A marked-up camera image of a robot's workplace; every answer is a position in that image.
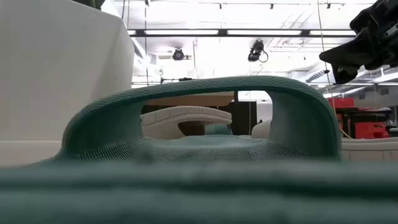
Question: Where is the white faceted plant pot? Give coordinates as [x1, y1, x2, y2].
[0, 0, 136, 168]

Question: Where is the red storage bin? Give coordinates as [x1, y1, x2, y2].
[328, 97, 355, 109]

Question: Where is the teal rubber slide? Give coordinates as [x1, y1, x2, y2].
[204, 123, 234, 136]
[0, 75, 398, 224]

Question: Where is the black round spotlight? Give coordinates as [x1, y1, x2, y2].
[172, 47, 185, 62]

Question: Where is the black overhead frame beam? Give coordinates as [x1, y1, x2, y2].
[127, 28, 358, 39]

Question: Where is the black partition panel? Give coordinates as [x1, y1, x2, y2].
[238, 101, 258, 136]

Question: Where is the wooden shelf with black frame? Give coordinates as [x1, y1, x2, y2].
[141, 91, 239, 137]

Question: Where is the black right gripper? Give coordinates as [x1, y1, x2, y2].
[319, 0, 398, 85]

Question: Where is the yellow hanging cable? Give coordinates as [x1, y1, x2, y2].
[316, 0, 354, 140]

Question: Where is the white rubber slide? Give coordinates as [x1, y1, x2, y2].
[251, 119, 398, 162]
[140, 105, 233, 140]

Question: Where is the red tool case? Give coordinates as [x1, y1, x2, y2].
[354, 121, 391, 140]

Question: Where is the black ceiling camera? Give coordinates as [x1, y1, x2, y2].
[247, 39, 269, 63]

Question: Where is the black parts bin cart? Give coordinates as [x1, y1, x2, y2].
[334, 107, 393, 140]

